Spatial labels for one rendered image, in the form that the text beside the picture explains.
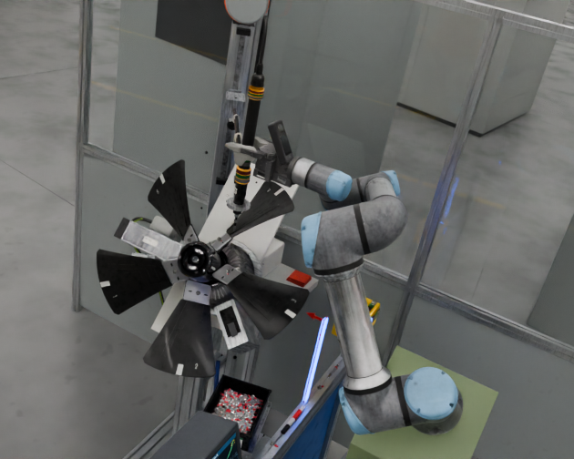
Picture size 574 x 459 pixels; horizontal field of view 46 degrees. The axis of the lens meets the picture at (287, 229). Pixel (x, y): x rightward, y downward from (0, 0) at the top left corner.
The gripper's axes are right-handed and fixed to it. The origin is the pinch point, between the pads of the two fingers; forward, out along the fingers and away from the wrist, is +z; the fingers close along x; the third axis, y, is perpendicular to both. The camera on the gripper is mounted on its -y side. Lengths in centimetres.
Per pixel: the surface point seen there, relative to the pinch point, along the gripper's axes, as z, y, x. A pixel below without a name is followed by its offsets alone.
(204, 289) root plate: 3, 52, -2
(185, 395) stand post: 11, 112, 10
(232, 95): 34, 8, 52
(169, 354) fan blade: 0, 66, -20
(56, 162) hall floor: 266, 164, 196
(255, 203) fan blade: 0.8, 28.1, 19.5
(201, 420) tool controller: -35, 41, -58
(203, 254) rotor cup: 4.5, 39.9, -2.1
